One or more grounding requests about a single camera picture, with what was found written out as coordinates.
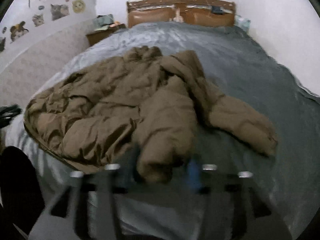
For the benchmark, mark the dark wooden nightstand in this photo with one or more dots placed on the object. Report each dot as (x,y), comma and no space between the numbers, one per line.
(97,36)

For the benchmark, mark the plaid pillow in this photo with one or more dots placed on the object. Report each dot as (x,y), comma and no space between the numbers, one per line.
(242,22)

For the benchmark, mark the grey cats wall sticker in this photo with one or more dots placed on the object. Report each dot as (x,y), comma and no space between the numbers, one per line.
(59,11)

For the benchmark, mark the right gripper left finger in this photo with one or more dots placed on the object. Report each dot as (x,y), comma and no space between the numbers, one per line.
(66,217)

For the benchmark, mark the green bag on nightstand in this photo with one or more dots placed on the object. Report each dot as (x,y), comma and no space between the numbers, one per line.
(102,22)

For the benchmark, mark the brown wooden headboard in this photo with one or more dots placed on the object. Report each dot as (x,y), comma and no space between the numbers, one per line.
(196,12)

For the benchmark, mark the grey plush bed blanket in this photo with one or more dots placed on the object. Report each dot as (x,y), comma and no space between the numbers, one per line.
(241,68)

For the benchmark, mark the black device on headboard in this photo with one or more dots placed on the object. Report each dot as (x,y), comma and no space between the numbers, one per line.
(217,10)

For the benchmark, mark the tabby kitten wall sticker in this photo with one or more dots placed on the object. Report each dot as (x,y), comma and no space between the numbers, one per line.
(38,20)

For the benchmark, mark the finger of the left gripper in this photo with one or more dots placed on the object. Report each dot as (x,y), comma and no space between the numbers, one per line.
(8,113)

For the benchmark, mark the yellow flower cat sticker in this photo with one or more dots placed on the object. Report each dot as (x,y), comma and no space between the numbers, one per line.
(78,6)

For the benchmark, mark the bee costume cat sticker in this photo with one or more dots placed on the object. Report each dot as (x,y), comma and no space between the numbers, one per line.
(18,30)

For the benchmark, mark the brown puffer jacket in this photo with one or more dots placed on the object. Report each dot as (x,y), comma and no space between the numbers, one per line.
(158,102)

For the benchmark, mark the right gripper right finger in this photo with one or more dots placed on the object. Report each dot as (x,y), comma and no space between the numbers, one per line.
(233,208)

